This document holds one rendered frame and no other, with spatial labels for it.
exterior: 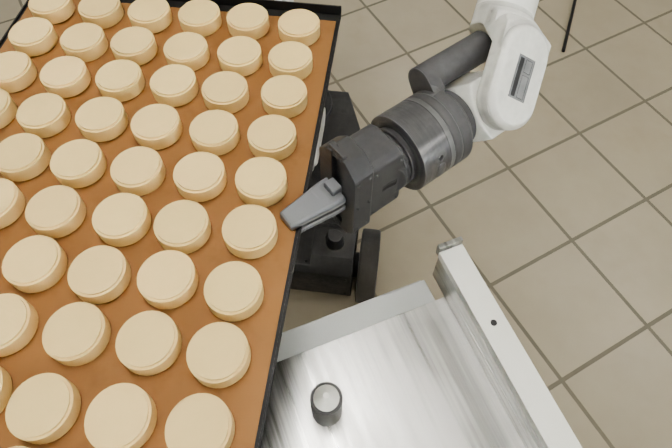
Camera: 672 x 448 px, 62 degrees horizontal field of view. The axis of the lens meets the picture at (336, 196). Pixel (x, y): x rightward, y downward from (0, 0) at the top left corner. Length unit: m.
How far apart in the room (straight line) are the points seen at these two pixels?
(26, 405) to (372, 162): 0.34
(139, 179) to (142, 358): 0.18
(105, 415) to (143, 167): 0.23
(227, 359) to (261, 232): 0.12
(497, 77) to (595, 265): 1.25
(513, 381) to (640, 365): 1.13
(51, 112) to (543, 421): 0.58
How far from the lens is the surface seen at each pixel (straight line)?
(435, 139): 0.56
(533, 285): 1.70
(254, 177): 0.55
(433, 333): 0.67
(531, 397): 0.61
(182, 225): 0.53
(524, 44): 0.62
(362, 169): 0.51
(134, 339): 0.50
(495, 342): 0.62
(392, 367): 0.65
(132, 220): 0.55
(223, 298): 0.49
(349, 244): 1.42
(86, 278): 0.54
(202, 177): 0.56
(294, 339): 0.66
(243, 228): 0.52
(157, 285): 0.51
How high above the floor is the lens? 1.47
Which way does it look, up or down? 57 degrees down
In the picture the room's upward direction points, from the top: straight up
